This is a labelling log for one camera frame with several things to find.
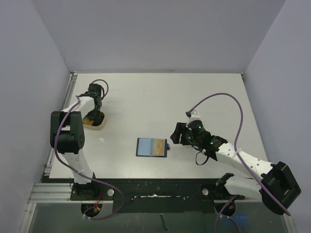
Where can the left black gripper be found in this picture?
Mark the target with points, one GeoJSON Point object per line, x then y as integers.
{"type": "Point", "coordinates": [94, 114]}

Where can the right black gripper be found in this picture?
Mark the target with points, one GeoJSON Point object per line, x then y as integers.
{"type": "Point", "coordinates": [182, 136]}

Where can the blue leather card holder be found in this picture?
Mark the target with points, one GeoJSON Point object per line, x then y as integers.
{"type": "Point", "coordinates": [144, 148]}

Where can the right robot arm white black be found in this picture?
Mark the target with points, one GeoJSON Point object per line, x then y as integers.
{"type": "Point", "coordinates": [273, 184]}

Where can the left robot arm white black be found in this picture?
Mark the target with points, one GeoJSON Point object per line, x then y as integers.
{"type": "Point", "coordinates": [67, 136]}

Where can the gold card in tray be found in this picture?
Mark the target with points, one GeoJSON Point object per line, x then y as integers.
{"type": "Point", "coordinates": [87, 122]}

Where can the beige oval card tray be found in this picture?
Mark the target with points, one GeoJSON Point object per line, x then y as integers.
{"type": "Point", "coordinates": [98, 124]}

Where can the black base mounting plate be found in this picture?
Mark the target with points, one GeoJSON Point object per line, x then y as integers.
{"type": "Point", "coordinates": [158, 205]}

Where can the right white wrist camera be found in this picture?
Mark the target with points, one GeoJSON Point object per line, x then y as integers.
{"type": "Point", "coordinates": [194, 115]}

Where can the aluminium front rail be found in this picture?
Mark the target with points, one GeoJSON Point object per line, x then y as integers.
{"type": "Point", "coordinates": [64, 192]}

